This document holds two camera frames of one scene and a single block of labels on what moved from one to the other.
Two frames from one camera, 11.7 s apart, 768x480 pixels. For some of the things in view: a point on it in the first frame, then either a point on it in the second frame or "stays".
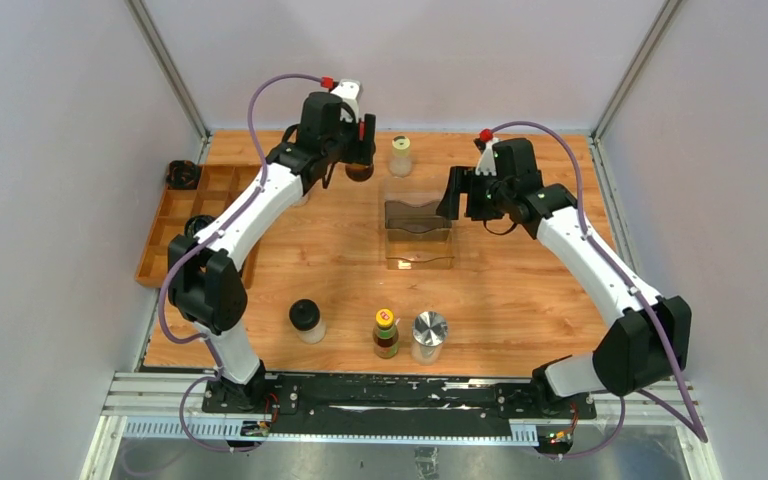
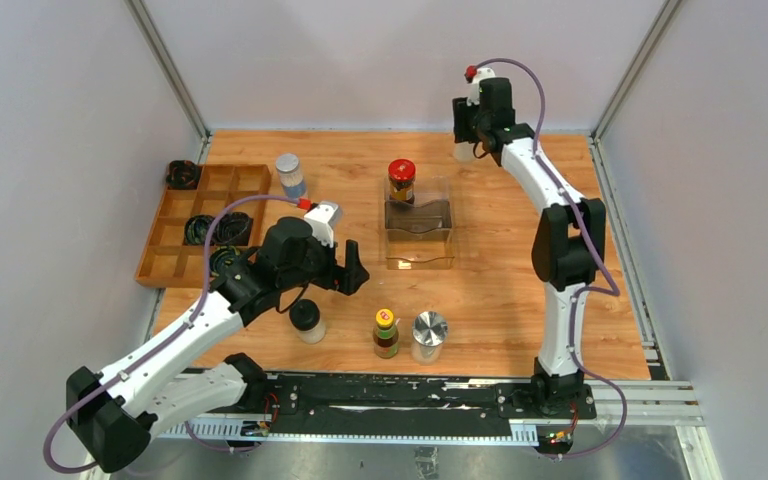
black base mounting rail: (393, 405) stays
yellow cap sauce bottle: (385, 335) stays
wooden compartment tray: (220, 186) stays
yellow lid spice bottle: (401, 160) -> (464, 152)
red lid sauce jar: (358, 171) -> (401, 175)
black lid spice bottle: (305, 319) stays
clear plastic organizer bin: (413, 236) stays
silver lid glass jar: (429, 331) stays
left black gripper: (361, 149) -> (345, 279)
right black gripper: (462, 180) -> (462, 128)
